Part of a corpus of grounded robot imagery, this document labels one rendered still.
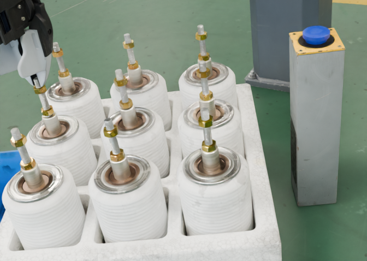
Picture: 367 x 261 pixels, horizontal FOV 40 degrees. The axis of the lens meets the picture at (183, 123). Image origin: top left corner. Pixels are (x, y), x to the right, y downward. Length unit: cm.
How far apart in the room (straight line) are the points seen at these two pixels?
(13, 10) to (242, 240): 40
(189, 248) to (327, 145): 33
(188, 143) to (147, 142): 6
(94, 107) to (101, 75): 58
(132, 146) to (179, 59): 74
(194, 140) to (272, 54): 54
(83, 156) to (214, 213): 24
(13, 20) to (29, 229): 27
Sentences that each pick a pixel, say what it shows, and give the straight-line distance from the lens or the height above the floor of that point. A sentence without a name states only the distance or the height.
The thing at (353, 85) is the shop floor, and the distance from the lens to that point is 129.
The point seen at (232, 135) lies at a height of 23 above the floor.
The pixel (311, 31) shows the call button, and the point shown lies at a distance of 79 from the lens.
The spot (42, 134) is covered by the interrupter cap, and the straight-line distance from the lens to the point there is 80.
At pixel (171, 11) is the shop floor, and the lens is 177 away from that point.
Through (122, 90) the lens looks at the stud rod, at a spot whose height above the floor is 31.
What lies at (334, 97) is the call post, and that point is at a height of 23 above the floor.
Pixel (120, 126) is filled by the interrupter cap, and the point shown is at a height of 25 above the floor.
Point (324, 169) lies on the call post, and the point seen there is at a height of 8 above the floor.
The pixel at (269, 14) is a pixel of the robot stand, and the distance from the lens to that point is 119.
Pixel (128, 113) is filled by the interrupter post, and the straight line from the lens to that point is 75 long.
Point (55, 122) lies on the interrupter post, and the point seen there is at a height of 27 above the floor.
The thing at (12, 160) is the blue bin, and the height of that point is 10.
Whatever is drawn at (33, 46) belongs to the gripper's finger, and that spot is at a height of 40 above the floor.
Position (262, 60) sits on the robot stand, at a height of 7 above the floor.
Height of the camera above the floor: 68
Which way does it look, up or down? 35 degrees down
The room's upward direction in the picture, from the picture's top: 9 degrees counter-clockwise
